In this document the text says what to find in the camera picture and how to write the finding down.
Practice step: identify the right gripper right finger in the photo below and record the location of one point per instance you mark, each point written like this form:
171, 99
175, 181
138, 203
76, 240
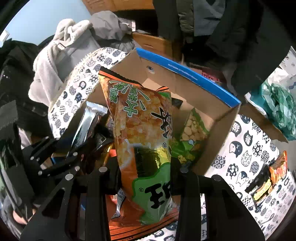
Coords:
226, 216

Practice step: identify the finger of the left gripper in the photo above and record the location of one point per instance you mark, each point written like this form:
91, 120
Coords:
41, 150
71, 161

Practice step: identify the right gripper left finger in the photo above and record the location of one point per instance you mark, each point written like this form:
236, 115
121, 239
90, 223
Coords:
58, 217

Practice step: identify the orange green seaweed cracker bag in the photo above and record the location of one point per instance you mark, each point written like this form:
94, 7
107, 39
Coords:
142, 133

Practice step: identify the left human hand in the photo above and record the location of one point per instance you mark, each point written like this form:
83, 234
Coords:
20, 219

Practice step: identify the black yellow snack bag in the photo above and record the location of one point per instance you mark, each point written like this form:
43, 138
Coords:
260, 185

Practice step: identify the silver foil snack bag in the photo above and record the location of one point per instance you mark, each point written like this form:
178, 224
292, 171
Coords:
85, 136

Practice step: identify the orange striped snack bag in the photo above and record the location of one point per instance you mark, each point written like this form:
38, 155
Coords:
278, 170

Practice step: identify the cat pattern tablecloth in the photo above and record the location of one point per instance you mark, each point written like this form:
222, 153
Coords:
247, 148

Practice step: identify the white fleece blanket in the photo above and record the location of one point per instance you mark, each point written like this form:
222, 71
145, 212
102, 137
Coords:
47, 83

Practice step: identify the green pea snack bag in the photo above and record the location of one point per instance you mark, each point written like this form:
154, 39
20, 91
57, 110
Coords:
189, 145

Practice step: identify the blue cardboard box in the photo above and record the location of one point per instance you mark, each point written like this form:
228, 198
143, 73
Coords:
217, 108

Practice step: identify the green plastic bag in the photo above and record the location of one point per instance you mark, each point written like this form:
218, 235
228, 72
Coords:
279, 106

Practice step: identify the grey clothing pile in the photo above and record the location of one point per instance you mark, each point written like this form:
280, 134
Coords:
109, 30

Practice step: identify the wooden louvered cabinet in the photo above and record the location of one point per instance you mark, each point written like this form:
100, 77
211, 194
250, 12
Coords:
94, 6

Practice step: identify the brown cardboard box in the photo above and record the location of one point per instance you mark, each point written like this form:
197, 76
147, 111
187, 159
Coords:
154, 44

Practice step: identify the dark hanging jackets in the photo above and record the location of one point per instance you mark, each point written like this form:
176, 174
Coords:
246, 39

